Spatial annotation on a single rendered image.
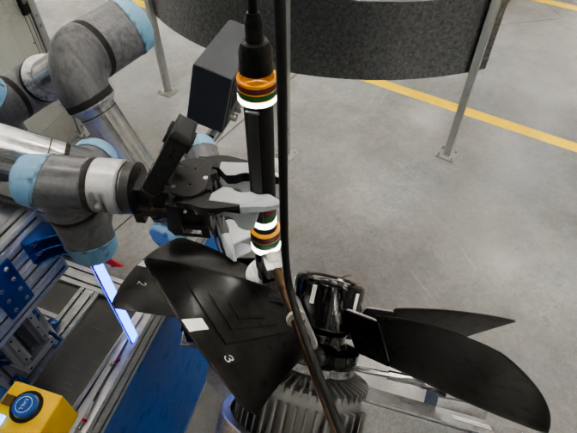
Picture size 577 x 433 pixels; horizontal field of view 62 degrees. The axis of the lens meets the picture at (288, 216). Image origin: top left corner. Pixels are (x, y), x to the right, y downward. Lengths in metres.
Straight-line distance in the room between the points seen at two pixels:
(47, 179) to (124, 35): 0.42
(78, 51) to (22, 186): 0.35
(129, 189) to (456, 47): 2.17
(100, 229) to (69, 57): 0.36
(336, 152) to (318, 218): 0.55
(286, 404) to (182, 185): 0.36
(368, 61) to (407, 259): 1.00
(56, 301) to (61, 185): 1.55
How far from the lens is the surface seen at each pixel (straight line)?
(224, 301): 0.61
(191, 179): 0.63
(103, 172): 0.66
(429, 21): 2.49
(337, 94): 3.44
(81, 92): 0.98
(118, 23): 1.03
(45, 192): 0.70
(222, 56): 1.35
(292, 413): 0.77
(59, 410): 0.98
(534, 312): 2.47
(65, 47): 0.99
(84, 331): 2.08
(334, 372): 0.79
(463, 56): 2.68
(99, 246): 0.77
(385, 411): 0.82
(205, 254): 0.93
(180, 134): 0.57
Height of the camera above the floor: 1.90
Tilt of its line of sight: 48 degrees down
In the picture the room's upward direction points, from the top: straight up
